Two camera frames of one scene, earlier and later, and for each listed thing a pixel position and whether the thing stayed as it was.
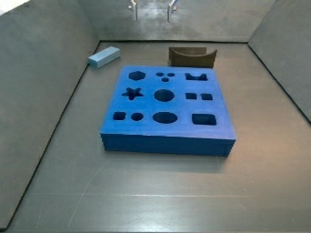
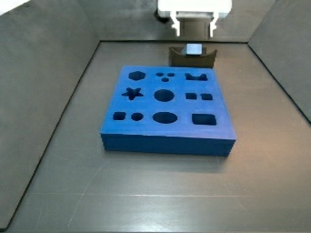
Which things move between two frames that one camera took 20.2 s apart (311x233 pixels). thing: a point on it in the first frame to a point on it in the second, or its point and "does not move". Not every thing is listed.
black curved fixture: [191, 56] does not move
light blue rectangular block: [104, 56] to [192, 48]
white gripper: [168, 11] to [220, 7]
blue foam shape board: [168, 109] does not move
